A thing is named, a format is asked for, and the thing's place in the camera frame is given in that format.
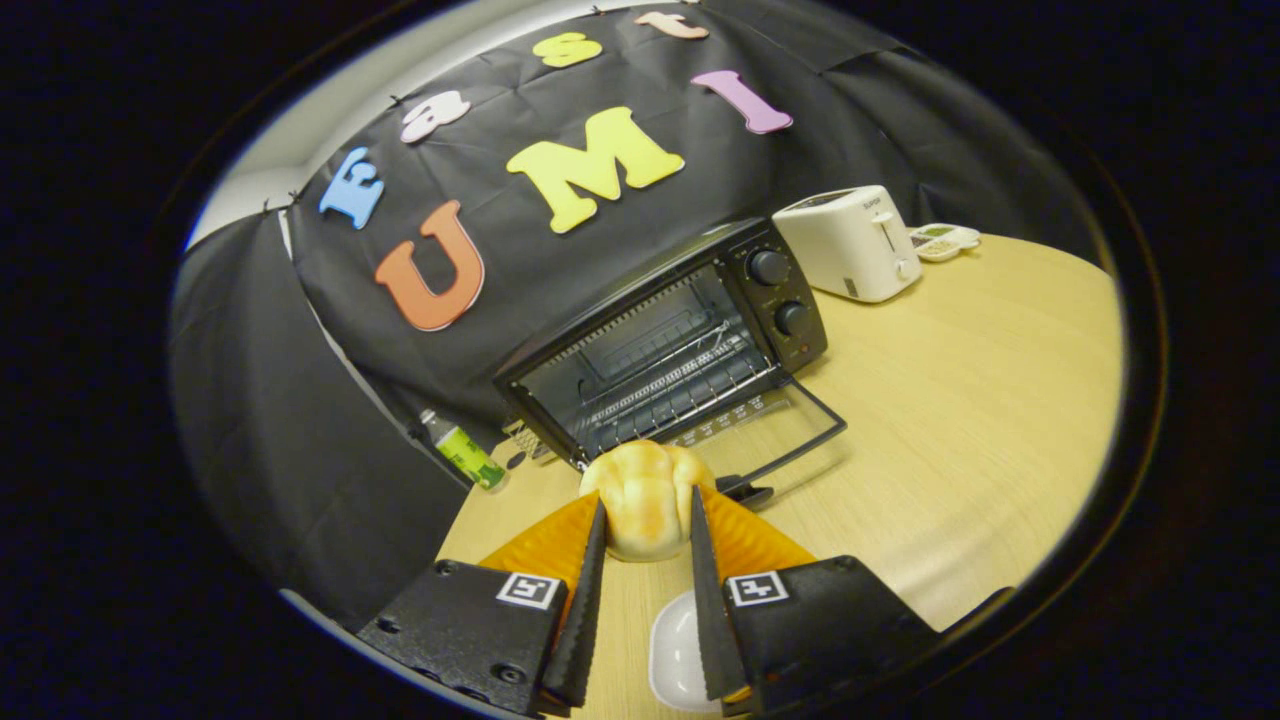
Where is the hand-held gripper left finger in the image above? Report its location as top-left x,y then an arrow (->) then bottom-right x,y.
357,492 -> 609,719

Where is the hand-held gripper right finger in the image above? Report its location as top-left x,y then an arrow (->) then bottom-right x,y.
688,484 -> 941,717

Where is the golden bread roll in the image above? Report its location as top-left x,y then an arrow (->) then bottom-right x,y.
579,440 -> 717,563

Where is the black toaster oven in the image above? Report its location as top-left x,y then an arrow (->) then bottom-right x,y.
493,218 -> 849,506

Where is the white pop-up toaster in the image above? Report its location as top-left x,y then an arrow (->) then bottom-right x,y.
772,185 -> 924,304

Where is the white square plate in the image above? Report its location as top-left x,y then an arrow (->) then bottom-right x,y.
648,590 -> 723,713

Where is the small clear glass cup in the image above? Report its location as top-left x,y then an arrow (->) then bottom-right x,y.
500,420 -> 549,461

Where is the green label plastic bottle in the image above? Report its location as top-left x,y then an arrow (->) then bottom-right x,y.
418,408 -> 508,492

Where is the black backdrop cloth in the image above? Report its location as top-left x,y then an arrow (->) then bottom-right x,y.
168,0 -> 1101,631

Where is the white divided snack tray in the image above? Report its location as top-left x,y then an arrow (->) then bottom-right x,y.
908,223 -> 983,263

